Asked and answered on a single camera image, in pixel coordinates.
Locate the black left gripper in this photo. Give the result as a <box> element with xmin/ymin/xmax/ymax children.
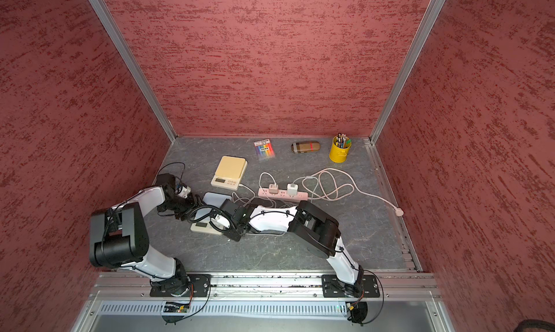
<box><xmin>157</xmin><ymin>192</ymin><xmax>208</xmax><ymax>220</ymax></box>

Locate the white usb cable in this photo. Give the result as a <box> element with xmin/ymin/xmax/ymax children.
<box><xmin>231</xmin><ymin>171</ymin><xmax>278</xmax><ymax>209</ymax></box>
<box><xmin>292</xmin><ymin>175</ymin><xmax>319</xmax><ymax>201</ymax></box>

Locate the white square charger block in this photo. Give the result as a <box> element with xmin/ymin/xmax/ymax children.
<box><xmin>287</xmin><ymin>183</ymin><xmax>299</xmax><ymax>197</ymax></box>

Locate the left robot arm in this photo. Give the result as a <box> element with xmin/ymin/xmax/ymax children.
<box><xmin>89</xmin><ymin>174</ymin><xmax>210</xmax><ymax>297</ymax></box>

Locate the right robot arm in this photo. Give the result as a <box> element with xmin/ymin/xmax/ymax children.
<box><xmin>215</xmin><ymin>200</ymin><xmax>364</xmax><ymax>298</ymax></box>

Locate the blue top electronic scale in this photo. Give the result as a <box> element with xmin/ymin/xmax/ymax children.
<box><xmin>190</xmin><ymin>192</ymin><xmax>232</xmax><ymax>235</ymax></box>

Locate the pink power strip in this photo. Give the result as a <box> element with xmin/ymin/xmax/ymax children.
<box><xmin>258</xmin><ymin>188</ymin><xmax>309</xmax><ymax>202</ymax></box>

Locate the rainbow marker pack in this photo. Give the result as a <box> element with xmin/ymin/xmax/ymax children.
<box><xmin>254</xmin><ymin>138</ymin><xmax>275</xmax><ymax>161</ymax></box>

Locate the plaid pencil case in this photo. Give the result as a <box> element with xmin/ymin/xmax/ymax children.
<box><xmin>291</xmin><ymin>141</ymin><xmax>321</xmax><ymax>154</ymax></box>

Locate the yellow pen holder cup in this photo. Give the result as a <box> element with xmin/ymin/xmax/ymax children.
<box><xmin>329</xmin><ymin>133</ymin><xmax>352</xmax><ymax>163</ymax></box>

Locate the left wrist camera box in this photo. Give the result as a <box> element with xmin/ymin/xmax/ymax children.
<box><xmin>175</xmin><ymin>185</ymin><xmax>191</xmax><ymax>199</ymax></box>

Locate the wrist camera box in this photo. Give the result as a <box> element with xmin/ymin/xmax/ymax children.
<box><xmin>210</xmin><ymin>215</ymin><xmax>231</xmax><ymax>230</ymax></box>
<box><xmin>175</xmin><ymin>185</ymin><xmax>191</xmax><ymax>199</ymax></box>

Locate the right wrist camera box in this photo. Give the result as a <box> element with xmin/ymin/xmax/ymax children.
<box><xmin>210</xmin><ymin>215</ymin><xmax>231</xmax><ymax>230</ymax></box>

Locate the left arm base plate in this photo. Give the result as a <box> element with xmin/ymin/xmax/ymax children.
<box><xmin>150</xmin><ymin>274</ymin><xmax>212</xmax><ymax>299</ymax></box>

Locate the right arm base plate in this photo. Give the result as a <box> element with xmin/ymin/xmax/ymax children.
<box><xmin>321</xmin><ymin>274</ymin><xmax>381</xmax><ymax>299</ymax></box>

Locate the aluminium corner post left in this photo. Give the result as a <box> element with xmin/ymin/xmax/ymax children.
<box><xmin>88</xmin><ymin>0</ymin><xmax>178</xmax><ymax>143</ymax></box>

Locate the aluminium corner post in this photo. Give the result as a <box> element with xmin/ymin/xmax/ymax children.
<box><xmin>369</xmin><ymin>0</ymin><xmax>446</xmax><ymax>146</ymax></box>
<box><xmin>88</xmin><ymin>0</ymin><xmax>178</xmax><ymax>143</ymax></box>

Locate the aluminium corner post right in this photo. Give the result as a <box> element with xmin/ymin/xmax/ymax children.
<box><xmin>369</xmin><ymin>0</ymin><xmax>446</xmax><ymax>146</ymax></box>

